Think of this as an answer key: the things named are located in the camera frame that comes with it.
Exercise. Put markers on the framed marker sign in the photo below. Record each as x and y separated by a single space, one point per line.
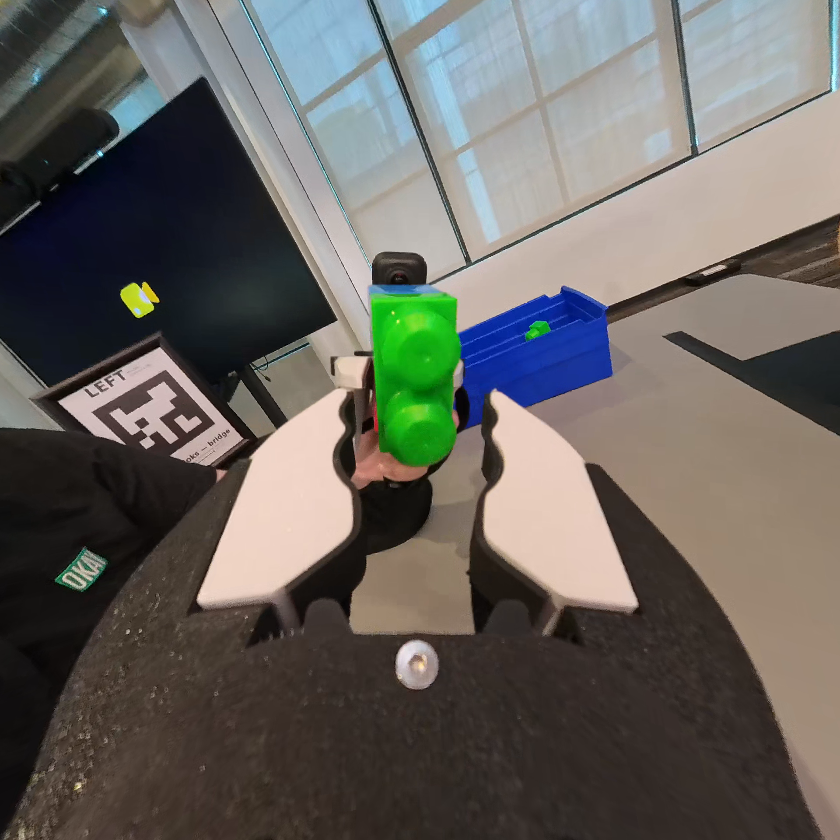
151 407

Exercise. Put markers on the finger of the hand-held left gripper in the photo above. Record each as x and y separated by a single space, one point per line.
354 371
460 374

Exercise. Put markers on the blue plastic bin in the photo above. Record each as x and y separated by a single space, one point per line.
544 367

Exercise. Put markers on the small black floor device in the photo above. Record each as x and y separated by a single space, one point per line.
713 271

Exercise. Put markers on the small green block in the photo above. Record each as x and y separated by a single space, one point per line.
537 331

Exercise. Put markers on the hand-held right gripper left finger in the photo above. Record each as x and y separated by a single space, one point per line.
289 518

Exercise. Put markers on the green two-stud block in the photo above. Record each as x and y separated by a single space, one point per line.
413 374

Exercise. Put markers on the person's black jacket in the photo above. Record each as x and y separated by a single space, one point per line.
79 512

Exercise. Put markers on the person's left hand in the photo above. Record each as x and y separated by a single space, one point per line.
384 472

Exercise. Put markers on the person's left forearm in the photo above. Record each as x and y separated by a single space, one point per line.
394 518

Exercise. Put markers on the large gridded window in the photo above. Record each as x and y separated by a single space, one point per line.
558 111

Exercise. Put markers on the black video bar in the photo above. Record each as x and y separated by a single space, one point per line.
52 157

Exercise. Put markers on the blue one-stud block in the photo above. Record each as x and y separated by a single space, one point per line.
400 289

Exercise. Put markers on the grey desk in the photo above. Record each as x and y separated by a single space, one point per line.
689 472

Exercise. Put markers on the black monitor screen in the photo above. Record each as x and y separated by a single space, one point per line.
164 229

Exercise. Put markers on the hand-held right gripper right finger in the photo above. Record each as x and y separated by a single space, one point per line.
551 525

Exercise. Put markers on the black desk inlay panel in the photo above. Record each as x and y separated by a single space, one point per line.
774 380

